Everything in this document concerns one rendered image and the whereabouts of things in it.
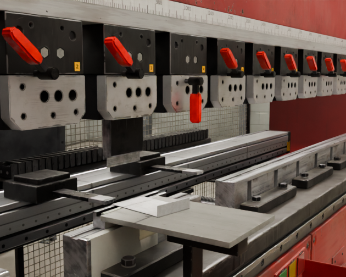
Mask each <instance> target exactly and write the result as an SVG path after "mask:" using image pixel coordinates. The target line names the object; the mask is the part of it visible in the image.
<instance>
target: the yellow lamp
mask: <svg viewBox="0 0 346 277"><path fill-rule="evenodd" d="M295 272H296V260H295V261H294V262H293V263H292V264H291V265H290V266H289V277H295Z"/></svg>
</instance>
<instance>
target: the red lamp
mask: <svg viewBox="0 0 346 277"><path fill-rule="evenodd" d="M303 270H304V252H303V253H302V254H301V255H300V256H299V257H298V275H299V274H300V273H301V272H302V271H303Z"/></svg>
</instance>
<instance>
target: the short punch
mask: <svg viewBox="0 0 346 277"><path fill-rule="evenodd" d="M102 133H103V157H106V158H107V168H110V167H115V166H118V165H123V164H127V163H132V162H136V161H139V160H140V152H141V151H143V117H138V118H128V119H119V120H102Z"/></svg>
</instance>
